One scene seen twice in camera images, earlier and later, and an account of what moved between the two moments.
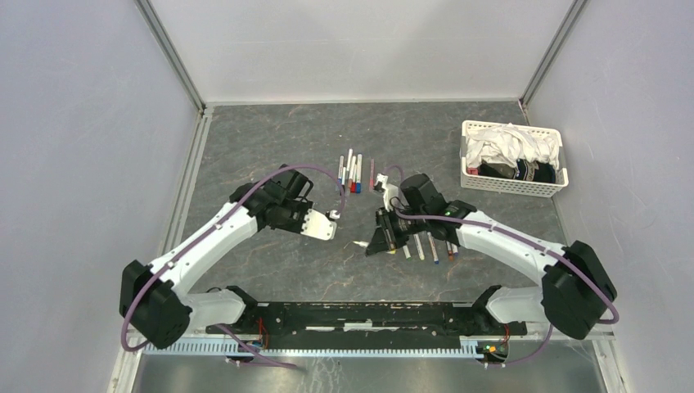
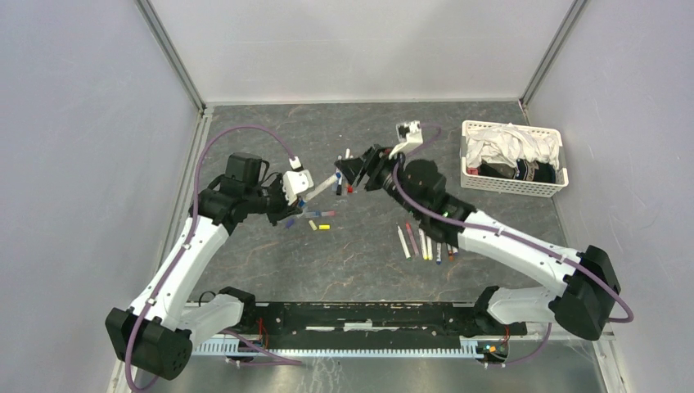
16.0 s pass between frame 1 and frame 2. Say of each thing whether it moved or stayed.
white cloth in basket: stayed
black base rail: stayed
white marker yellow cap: moved
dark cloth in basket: stayed
